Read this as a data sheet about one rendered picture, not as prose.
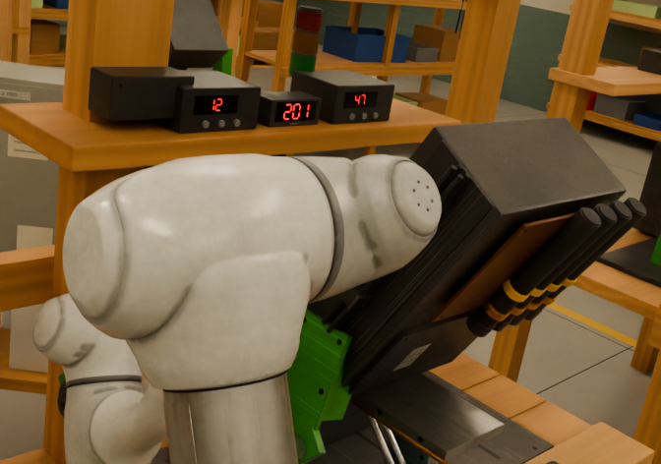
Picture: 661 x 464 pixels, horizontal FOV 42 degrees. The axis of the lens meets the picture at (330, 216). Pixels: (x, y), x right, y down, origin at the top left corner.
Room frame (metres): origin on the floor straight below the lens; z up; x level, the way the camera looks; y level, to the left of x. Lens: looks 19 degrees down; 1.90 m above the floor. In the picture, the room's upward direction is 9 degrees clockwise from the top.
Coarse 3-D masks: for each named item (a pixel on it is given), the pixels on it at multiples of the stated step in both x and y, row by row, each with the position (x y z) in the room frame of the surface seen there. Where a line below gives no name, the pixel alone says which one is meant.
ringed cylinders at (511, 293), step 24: (576, 216) 1.25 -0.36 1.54; (600, 216) 1.27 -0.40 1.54; (624, 216) 1.31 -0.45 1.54; (552, 240) 1.27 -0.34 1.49; (576, 240) 1.25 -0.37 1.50; (600, 240) 1.32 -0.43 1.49; (528, 264) 1.29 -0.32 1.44; (552, 264) 1.27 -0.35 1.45; (576, 264) 1.35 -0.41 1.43; (504, 288) 1.31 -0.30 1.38; (528, 288) 1.29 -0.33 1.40; (552, 288) 1.37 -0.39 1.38; (480, 312) 1.34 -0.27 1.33; (504, 312) 1.31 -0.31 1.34; (528, 312) 1.40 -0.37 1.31; (480, 336) 1.34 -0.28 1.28
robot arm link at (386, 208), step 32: (320, 160) 0.72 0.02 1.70; (352, 160) 0.76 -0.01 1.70; (384, 160) 0.72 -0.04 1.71; (352, 192) 0.70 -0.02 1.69; (384, 192) 0.69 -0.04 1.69; (416, 192) 0.71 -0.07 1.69; (352, 224) 0.68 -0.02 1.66; (384, 224) 0.68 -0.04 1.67; (416, 224) 0.69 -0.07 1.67; (352, 256) 0.68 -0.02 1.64; (384, 256) 0.69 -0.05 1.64
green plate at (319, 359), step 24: (312, 312) 1.35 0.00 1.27; (312, 336) 1.32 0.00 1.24; (336, 336) 1.29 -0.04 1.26; (312, 360) 1.30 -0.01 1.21; (336, 360) 1.27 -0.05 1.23; (288, 384) 1.31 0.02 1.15; (312, 384) 1.28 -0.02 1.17; (336, 384) 1.29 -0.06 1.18; (312, 408) 1.26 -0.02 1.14; (336, 408) 1.29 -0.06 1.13
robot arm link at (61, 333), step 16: (48, 304) 1.05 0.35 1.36; (64, 304) 1.04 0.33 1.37; (48, 320) 1.03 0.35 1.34; (64, 320) 1.02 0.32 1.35; (80, 320) 1.03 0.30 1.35; (32, 336) 1.05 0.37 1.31; (48, 336) 1.02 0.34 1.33; (64, 336) 1.01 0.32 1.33; (80, 336) 1.02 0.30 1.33; (96, 336) 1.03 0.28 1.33; (48, 352) 1.01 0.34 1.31; (64, 352) 1.01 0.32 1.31; (80, 352) 1.02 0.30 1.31; (96, 352) 1.03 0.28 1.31; (112, 352) 1.04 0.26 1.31; (128, 352) 1.05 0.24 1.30; (64, 368) 1.04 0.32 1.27; (80, 368) 1.02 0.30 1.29; (96, 368) 1.02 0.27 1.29; (112, 368) 1.03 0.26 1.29; (128, 368) 1.04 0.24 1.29
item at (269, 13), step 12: (264, 0) 11.95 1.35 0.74; (264, 12) 11.58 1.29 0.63; (276, 12) 11.75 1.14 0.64; (264, 24) 11.60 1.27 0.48; (276, 24) 11.77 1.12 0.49; (264, 36) 11.06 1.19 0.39; (276, 36) 11.27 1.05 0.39; (252, 48) 10.93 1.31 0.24; (264, 48) 11.08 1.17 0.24; (276, 48) 11.26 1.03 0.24
